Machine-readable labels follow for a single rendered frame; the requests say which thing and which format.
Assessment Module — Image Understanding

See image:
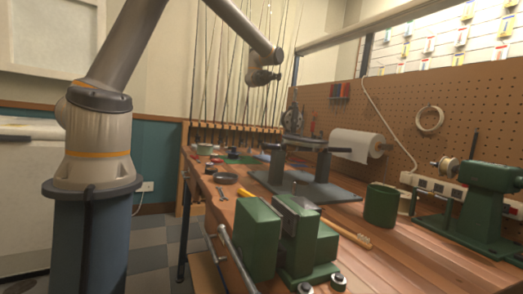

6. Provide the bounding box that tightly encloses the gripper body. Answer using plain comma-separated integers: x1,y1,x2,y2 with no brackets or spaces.
256,69,284,85

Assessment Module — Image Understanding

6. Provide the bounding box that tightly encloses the dark fishing rod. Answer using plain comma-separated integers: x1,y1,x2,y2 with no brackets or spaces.
270,0,289,130
232,39,246,147
258,0,272,142
242,85,252,148
202,0,209,144
188,0,202,144
212,19,226,145

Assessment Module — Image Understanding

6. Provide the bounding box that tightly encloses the dark grey spool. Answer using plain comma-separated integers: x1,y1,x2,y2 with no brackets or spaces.
279,100,305,134

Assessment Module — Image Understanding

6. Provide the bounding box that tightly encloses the coloured screwdriver set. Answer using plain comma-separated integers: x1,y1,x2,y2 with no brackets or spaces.
328,82,352,102

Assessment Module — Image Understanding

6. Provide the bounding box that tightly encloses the wooden rod rack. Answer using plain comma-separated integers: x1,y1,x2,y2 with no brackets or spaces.
175,119,284,218

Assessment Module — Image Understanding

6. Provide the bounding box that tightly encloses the dark grey reel stand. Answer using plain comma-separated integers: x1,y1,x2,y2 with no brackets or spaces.
247,146,364,206

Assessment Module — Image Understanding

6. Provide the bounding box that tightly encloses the cream line spool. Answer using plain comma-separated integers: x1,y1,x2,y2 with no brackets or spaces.
429,155,462,180

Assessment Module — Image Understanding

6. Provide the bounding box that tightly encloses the red hanging tool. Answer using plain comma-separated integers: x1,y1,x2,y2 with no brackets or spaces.
309,111,320,139

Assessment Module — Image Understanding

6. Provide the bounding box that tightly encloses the green mat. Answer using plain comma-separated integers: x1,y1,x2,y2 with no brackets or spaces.
216,154,263,166

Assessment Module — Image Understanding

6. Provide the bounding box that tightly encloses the white paper towel roll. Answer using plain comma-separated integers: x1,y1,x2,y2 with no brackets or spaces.
327,127,394,166

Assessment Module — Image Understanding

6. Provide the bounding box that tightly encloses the dark grey bowl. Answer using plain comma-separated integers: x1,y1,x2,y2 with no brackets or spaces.
212,171,239,186

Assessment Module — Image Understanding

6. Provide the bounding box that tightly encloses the grey roller beam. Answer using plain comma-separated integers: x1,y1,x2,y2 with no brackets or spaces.
293,0,461,57

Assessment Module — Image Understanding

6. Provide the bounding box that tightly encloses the green bench vise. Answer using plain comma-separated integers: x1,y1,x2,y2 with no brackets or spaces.
231,193,349,294

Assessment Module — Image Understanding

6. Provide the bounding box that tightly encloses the green cup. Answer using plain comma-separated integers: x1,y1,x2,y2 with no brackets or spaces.
362,183,402,230

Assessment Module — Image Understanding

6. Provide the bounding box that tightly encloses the brown pegboard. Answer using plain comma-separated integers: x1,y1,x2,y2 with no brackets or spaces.
284,56,523,246

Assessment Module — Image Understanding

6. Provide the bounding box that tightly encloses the white power strip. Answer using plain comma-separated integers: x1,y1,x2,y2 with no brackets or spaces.
399,170,523,222

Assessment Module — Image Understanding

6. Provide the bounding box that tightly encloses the black hanging tool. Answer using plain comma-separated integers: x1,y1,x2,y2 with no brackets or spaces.
468,127,481,161

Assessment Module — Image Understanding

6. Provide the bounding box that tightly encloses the white framed window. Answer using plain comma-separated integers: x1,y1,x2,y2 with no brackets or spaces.
0,0,108,82

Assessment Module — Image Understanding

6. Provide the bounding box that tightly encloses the green line winder machine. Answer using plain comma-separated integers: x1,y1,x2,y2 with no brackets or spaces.
409,158,523,270

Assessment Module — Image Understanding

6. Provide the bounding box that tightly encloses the white chest freezer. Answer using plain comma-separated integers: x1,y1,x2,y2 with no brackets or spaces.
0,114,68,280

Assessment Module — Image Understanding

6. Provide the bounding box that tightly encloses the dark grey sidecast reel frame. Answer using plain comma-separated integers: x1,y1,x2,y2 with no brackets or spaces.
280,131,330,154

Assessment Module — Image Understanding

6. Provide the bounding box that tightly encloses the white power cable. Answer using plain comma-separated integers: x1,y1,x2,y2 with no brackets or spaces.
360,74,419,176

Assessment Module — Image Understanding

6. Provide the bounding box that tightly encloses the white cable coil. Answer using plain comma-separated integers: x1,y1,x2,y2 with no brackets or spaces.
414,104,446,134

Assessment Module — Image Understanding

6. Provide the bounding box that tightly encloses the wooden handle brush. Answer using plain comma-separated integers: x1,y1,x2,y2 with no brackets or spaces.
319,216,374,252

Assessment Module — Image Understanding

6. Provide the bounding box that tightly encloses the grey vise handle bar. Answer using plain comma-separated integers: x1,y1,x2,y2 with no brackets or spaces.
216,223,262,294

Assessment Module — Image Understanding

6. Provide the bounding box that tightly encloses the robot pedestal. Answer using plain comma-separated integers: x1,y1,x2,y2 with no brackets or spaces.
40,173,145,294

